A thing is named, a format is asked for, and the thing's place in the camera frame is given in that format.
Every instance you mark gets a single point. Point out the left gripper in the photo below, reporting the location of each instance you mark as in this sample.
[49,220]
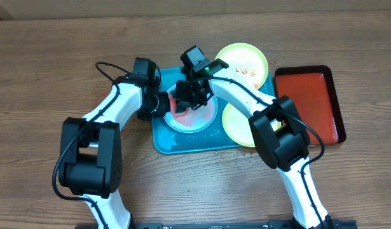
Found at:
[164,107]

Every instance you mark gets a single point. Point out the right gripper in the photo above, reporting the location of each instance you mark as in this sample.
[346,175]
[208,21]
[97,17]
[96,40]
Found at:
[185,100]

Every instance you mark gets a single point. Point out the red sponge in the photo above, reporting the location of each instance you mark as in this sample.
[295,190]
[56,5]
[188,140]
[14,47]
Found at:
[175,111]

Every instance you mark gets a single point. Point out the light blue plate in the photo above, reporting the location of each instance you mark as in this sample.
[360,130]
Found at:
[190,121]

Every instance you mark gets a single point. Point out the yellow plate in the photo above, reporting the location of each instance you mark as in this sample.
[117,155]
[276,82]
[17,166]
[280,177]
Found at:
[236,126]
[247,62]

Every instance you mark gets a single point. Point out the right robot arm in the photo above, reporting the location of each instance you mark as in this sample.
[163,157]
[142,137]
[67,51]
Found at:
[280,137]

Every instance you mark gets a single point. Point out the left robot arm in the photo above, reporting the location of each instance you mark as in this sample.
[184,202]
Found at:
[89,167]

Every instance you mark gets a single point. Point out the teal plastic tray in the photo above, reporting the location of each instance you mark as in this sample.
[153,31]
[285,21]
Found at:
[169,141]

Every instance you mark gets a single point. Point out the red black tray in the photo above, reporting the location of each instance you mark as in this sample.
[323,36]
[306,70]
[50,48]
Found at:
[313,92]

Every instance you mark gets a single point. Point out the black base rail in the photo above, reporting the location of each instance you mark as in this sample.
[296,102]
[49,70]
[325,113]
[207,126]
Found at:
[273,224]

